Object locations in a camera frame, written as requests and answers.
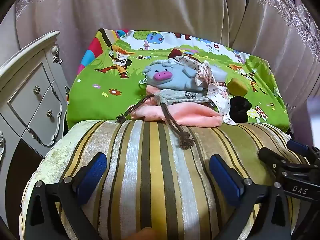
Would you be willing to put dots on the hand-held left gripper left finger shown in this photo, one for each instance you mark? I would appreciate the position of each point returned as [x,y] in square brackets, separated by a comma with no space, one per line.
[93,170]

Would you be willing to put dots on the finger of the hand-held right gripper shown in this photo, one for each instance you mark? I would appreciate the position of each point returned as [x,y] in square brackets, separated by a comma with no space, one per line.
[297,147]
[272,160]

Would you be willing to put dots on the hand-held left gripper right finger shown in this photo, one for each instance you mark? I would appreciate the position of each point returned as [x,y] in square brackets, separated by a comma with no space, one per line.
[223,177]

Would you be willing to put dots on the black soft block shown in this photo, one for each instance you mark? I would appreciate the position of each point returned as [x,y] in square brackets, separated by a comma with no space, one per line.
[240,108]

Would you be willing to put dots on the pink fleece cloth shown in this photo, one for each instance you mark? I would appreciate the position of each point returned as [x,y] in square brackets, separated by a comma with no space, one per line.
[195,116]

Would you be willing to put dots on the person's left hand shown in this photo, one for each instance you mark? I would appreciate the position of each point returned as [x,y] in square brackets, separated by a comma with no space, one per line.
[142,235]

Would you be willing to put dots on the striped velvet cushion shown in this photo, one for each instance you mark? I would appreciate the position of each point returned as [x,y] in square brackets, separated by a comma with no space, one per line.
[150,180]

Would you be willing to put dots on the green cartoon printed blanket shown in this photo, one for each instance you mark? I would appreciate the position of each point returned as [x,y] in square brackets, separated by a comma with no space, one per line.
[100,92]

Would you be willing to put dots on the floral patterned cloth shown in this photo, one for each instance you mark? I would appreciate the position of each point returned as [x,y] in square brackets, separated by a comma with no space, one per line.
[220,97]

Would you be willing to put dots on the yellow sponge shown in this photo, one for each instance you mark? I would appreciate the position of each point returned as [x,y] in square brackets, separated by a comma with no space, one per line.
[237,87]

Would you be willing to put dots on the white ornate dresser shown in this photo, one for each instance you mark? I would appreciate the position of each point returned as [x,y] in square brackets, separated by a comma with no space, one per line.
[25,100]

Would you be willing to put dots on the blue pig plush toy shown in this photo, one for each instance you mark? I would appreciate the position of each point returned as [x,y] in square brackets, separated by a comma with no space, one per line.
[170,76]

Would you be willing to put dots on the dark red knitted item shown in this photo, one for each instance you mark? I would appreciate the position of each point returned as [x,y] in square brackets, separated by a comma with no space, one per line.
[175,53]

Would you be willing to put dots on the beige lace-trimmed curtain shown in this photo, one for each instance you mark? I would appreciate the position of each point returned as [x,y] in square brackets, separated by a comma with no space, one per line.
[160,5]

